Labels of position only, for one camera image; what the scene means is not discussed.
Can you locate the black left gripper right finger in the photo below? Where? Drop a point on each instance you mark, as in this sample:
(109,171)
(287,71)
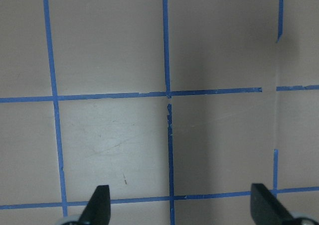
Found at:
(265,208)

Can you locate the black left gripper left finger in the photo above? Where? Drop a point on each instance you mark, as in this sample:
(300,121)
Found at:
(98,209)

